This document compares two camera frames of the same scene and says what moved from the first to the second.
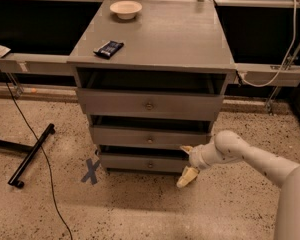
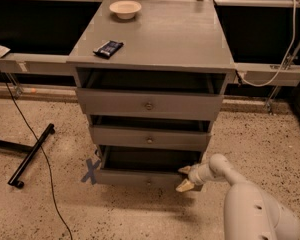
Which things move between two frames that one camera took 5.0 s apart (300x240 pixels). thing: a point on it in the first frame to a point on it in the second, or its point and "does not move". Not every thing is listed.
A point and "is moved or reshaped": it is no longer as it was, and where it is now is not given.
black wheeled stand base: (31, 150) does not move
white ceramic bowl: (125, 10) does not move
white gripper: (196, 158) to (197, 174)
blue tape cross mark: (91, 171) does not move
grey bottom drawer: (153, 162) is moved or reshaped
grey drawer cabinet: (152, 75) does not move
